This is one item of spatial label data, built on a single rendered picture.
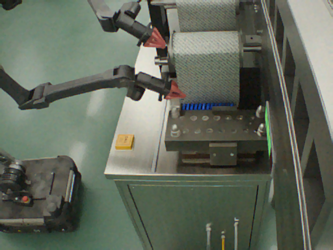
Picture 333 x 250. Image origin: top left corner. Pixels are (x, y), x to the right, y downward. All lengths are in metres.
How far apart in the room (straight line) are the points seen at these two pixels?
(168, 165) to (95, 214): 1.14
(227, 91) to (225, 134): 0.18
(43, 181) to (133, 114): 1.00
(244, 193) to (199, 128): 0.33
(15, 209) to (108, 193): 0.66
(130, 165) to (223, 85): 0.48
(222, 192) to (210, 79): 0.45
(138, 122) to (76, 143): 1.38
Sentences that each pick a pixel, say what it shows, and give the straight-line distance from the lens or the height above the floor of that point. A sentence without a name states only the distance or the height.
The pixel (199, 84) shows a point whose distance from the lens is 1.36.
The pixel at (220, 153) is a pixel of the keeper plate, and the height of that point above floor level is 0.98.
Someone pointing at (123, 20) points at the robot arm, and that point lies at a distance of 1.32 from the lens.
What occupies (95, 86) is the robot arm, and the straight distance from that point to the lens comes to 1.39.
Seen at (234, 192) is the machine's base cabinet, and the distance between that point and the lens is 1.45.
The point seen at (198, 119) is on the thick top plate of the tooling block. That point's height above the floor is 1.03.
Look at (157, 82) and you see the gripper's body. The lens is 1.36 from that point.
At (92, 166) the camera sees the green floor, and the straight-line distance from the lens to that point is 2.70.
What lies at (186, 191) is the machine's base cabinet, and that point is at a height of 0.79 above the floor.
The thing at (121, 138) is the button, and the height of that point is 0.92.
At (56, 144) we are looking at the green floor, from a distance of 2.98.
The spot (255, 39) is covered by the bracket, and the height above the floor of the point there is 1.29.
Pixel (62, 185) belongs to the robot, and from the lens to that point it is 2.35.
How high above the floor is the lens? 1.99
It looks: 45 degrees down
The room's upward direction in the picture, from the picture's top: 11 degrees counter-clockwise
